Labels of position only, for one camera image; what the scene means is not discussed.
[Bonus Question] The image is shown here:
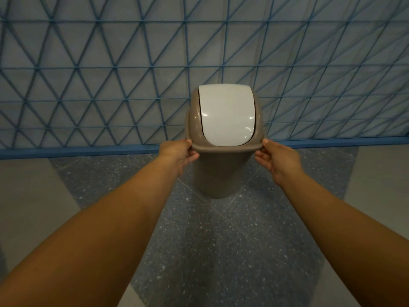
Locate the person's right forearm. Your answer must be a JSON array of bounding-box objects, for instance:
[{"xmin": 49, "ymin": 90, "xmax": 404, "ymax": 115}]
[{"xmin": 277, "ymin": 171, "xmax": 409, "ymax": 307}]

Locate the person's left forearm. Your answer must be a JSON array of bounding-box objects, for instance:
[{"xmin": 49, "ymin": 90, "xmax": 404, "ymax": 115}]
[{"xmin": 0, "ymin": 156, "xmax": 180, "ymax": 307}]

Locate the taupe bin lid white flap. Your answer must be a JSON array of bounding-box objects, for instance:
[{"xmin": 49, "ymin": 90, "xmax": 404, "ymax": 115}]
[{"xmin": 185, "ymin": 84, "xmax": 268, "ymax": 155}]

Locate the person's left hand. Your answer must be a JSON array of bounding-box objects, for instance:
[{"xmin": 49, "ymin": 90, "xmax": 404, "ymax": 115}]
[{"xmin": 158, "ymin": 139, "xmax": 200, "ymax": 177}]

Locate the blue triangular lattice fence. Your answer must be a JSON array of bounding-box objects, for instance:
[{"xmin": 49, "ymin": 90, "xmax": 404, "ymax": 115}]
[{"xmin": 0, "ymin": 0, "xmax": 409, "ymax": 160}]

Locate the person's right hand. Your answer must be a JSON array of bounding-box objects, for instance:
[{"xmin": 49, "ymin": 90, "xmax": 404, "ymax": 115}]
[{"xmin": 255, "ymin": 139, "xmax": 304, "ymax": 187}]

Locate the taupe plastic trash bin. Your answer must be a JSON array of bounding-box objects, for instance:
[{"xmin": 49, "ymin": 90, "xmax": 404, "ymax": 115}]
[{"xmin": 191, "ymin": 147, "xmax": 264, "ymax": 199}]

